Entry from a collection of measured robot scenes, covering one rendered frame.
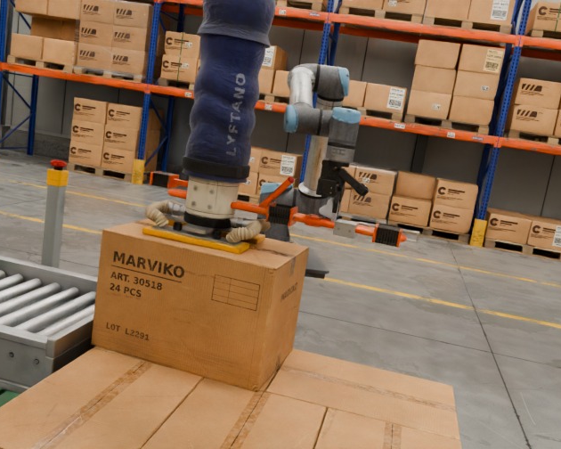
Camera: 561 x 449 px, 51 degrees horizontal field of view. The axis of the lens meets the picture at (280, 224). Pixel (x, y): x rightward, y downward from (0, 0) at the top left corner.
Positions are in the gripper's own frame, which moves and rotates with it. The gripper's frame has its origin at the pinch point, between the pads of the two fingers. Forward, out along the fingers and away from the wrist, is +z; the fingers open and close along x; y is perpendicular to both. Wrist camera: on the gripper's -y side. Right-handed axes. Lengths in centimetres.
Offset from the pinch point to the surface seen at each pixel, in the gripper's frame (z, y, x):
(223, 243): 10.7, 32.3, 14.7
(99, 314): 41, 70, 20
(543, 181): 6, -231, -844
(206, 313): 32, 32, 22
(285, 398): 53, 3, 23
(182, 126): 12, 397, -828
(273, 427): 53, 3, 41
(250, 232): 6.0, 24.4, 12.5
